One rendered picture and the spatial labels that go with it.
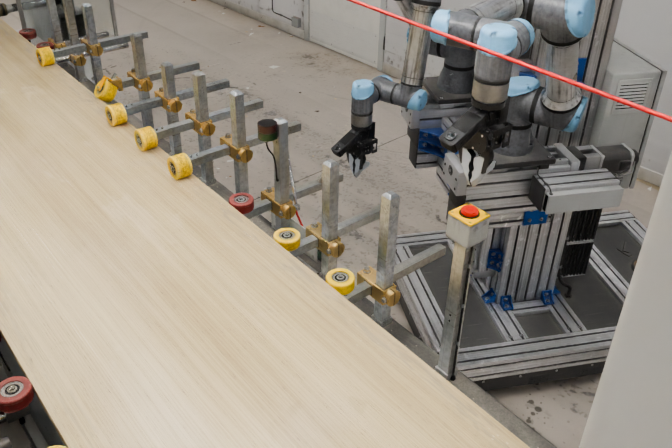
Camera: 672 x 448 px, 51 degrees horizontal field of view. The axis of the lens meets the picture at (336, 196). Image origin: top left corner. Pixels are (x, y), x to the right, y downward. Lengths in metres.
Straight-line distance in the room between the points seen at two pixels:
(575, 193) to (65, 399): 1.59
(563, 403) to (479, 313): 0.46
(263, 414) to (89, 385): 0.40
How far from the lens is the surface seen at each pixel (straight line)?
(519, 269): 2.89
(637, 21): 4.34
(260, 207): 2.30
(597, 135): 2.64
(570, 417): 2.93
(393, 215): 1.85
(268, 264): 1.98
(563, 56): 2.02
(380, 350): 1.73
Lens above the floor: 2.11
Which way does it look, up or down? 32 degrees down
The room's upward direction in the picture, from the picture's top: 1 degrees clockwise
